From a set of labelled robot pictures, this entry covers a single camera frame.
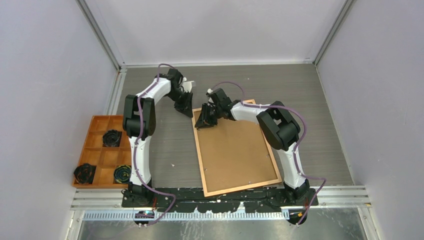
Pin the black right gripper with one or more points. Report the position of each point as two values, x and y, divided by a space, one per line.
204 120

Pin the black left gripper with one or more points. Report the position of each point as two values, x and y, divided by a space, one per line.
187 111

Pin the orange wooden picture frame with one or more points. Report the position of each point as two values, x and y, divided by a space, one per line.
198 149

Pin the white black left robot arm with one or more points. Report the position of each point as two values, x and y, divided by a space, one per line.
139 123

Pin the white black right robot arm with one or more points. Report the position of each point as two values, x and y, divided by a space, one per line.
280 129

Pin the black tape roll upper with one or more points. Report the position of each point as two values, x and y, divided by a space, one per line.
112 138

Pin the black tape roll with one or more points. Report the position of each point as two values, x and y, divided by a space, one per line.
112 138
84 174

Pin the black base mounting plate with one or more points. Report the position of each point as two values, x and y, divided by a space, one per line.
190 199

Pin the dark striped tape roll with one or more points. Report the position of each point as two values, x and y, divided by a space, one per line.
122 174

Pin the orange compartment tray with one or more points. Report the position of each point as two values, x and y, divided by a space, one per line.
104 159

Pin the black tape roll lower left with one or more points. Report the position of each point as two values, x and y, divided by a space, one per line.
84 174

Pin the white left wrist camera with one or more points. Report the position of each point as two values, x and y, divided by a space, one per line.
187 85

